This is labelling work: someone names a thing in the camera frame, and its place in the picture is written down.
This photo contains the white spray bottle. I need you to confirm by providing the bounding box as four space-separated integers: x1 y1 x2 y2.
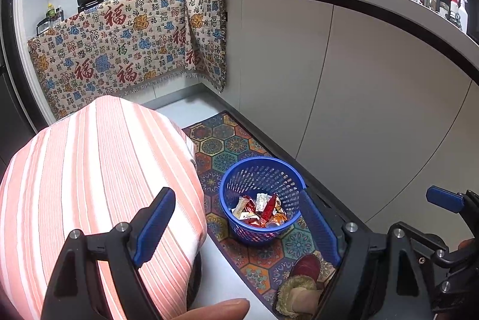
447 0 468 34

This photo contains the red furry slipper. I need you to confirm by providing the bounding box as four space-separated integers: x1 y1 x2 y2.
276 253 327 317

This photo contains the large printed cloth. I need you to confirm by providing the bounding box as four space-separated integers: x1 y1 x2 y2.
27 0 188 120

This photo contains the black spice rack with bottles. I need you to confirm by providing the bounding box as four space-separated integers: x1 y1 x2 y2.
36 3 66 36

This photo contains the dark round table base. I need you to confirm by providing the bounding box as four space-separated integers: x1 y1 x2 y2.
185 253 204 309

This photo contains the striped orange white tablecloth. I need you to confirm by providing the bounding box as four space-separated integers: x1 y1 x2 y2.
0 95 208 320

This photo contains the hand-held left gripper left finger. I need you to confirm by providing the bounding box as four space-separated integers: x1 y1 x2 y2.
40 188 176 320

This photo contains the kitchen counter with cabinets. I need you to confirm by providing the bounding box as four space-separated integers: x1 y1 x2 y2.
221 0 479 257

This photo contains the colourful patterned floor mat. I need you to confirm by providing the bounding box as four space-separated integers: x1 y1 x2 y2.
182 111 337 317

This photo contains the person's left hand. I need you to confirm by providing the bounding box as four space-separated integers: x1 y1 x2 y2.
173 298 251 320

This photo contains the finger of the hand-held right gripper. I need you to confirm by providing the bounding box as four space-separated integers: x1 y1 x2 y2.
410 236 450 264
427 186 479 227

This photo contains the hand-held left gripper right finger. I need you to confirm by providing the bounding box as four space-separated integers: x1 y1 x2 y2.
299 190 436 320

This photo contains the pile of mixed wrappers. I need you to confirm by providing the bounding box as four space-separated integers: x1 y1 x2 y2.
232 193 289 229

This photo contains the blue plastic basket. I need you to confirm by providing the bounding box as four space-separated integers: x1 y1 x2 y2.
219 156 305 245

